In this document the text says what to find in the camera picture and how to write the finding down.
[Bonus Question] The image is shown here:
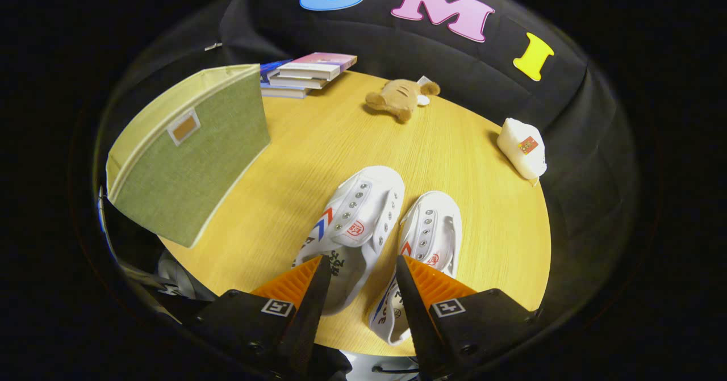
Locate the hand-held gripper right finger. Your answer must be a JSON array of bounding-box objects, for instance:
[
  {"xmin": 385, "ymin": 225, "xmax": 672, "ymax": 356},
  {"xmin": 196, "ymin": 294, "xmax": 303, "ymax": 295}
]
[{"xmin": 395, "ymin": 254, "xmax": 541, "ymax": 380}]

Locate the pink book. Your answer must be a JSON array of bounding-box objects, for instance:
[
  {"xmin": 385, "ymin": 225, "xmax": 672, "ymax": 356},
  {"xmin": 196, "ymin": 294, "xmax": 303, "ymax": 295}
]
[{"xmin": 278, "ymin": 52, "xmax": 358, "ymax": 82}]

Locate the black backdrop cloth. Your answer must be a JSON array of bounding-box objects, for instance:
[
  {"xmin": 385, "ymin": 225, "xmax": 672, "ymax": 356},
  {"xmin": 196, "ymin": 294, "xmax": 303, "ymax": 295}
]
[{"xmin": 95, "ymin": 0, "xmax": 641, "ymax": 325}]

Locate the green fabric storage box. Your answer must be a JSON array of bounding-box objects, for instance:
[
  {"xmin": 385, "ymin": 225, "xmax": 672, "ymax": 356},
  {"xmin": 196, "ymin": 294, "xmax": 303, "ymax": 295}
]
[{"xmin": 106, "ymin": 63, "xmax": 272, "ymax": 249}]

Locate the blue book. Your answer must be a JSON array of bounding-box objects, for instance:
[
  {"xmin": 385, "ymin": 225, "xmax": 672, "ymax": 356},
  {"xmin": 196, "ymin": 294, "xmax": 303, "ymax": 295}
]
[{"xmin": 260, "ymin": 60, "xmax": 293, "ymax": 84}]

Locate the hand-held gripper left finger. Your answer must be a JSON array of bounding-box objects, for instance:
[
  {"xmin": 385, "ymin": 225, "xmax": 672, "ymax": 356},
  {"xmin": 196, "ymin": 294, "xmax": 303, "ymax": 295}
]
[{"xmin": 181, "ymin": 255, "xmax": 333, "ymax": 378}]

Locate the white plush toy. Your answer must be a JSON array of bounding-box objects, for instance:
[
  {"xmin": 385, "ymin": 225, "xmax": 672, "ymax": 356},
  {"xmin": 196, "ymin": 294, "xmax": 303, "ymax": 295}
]
[{"xmin": 497, "ymin": 118, "xmax": 548, "ymax": 182}]

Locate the pale paperback book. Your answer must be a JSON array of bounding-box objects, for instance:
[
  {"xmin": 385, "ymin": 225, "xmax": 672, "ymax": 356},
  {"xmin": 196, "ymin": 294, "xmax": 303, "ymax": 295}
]
[
  {"xmin": 261, "ymin": 83, "xmax": 311, "ymax": 99},
  {"xmin": 267, "ymin": 73, "xmax": 330, "ymax": 90}
]

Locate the white canvas shoe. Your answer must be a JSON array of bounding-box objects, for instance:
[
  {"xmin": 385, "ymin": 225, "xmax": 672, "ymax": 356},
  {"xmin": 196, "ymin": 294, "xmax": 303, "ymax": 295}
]
[
  {"xmin": 368, "ymin": 191, "xmax": 463, "ymax": 346},
  {"xmin": 291, "ymin": 165, "xmax": 406, "ymax": 317}
]

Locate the brown plush toy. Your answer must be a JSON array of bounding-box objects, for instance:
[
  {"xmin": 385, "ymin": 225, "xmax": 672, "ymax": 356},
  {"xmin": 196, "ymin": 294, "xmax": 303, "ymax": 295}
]
[{"xmin": 365, "ymin": 78, "xmax": 441, "ymax": 123}]

